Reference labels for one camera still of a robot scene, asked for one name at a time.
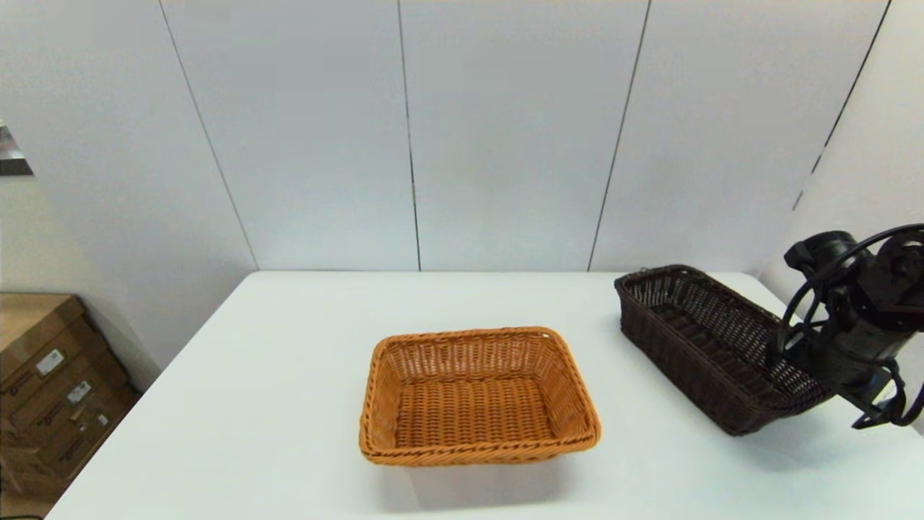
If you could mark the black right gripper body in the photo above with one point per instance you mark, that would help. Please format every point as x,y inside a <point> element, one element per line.
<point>852,339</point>

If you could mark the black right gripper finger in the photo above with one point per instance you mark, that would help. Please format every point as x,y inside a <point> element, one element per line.
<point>783,357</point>

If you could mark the dark brown wicker basket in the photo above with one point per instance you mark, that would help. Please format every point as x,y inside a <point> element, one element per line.
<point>707,347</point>

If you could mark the orange wicker basket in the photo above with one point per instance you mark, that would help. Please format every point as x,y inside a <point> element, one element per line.
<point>469,412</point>

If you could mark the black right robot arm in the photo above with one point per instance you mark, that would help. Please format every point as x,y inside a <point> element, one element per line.
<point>902,282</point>

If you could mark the brown cardboard box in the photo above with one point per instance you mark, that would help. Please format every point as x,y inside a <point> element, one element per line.
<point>50,451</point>
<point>43,408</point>
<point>32,325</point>

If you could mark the dark grey wall fixture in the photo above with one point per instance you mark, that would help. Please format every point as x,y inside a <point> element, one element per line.
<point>11,159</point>

